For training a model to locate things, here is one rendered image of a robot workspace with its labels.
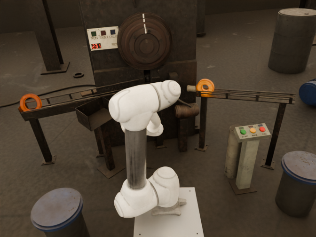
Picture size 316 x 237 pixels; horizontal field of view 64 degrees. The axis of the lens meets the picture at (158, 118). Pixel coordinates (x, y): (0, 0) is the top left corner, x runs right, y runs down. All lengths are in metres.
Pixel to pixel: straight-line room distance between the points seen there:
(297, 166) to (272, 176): 0.54
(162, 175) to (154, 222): 0.29
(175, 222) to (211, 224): 0.57
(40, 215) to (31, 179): 0.98
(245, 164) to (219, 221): 0.49
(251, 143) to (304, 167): 0.38
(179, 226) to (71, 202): 0.71
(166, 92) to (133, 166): 0.40
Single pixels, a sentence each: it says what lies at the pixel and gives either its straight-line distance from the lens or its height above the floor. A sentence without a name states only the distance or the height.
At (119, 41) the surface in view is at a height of 1.16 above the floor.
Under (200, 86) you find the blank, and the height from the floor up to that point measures 0.71.
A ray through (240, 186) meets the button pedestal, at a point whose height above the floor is 0.05.
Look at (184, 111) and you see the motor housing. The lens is 2.36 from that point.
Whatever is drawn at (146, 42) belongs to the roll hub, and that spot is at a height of 1.15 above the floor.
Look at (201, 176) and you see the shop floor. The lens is 2.43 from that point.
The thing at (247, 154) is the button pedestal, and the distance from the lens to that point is 2.10.
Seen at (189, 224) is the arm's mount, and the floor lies 0.42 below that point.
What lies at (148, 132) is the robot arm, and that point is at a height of 0.77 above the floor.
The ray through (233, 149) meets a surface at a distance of 2.21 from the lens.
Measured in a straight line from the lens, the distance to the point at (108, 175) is 2.50.
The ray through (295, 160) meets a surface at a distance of 2.11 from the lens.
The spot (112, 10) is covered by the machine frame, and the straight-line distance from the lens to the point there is 2.29.
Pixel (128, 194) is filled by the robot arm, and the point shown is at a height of 0.71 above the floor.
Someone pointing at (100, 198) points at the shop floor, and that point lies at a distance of 2.34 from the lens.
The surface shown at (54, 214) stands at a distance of 1.79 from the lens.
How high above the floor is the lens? 1.75
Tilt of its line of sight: 33 degrees down
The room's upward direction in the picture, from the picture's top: 4 degrees counter-clockwise
